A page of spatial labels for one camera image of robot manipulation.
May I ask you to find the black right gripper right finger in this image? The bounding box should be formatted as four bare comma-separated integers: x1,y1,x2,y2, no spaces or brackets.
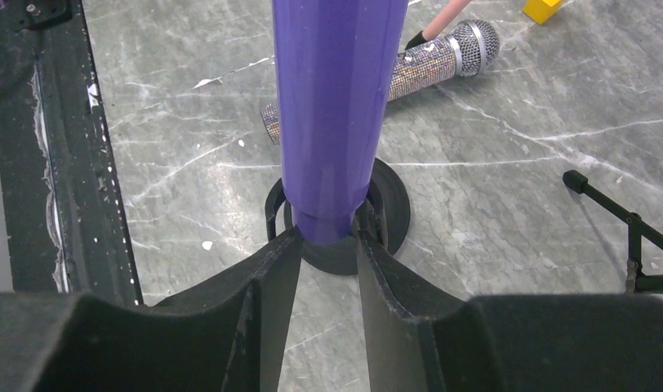
357,231,663,391

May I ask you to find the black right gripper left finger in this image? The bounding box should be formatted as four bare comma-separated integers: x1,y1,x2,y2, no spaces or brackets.
0,229,302,391

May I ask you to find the black tripod mic stand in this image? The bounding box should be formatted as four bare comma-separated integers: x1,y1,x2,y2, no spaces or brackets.
563,170,663,295

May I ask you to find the purple toy microphone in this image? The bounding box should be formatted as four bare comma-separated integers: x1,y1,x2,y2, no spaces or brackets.
272,0,407,244

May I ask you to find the pink music stand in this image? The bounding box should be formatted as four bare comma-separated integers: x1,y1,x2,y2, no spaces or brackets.
405,0,470,50

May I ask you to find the yellow cube near stand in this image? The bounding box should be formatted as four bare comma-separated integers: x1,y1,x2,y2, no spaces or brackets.
523,0,564,25

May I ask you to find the black base bar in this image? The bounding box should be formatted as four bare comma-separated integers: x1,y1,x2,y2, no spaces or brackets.
0,1,143,305

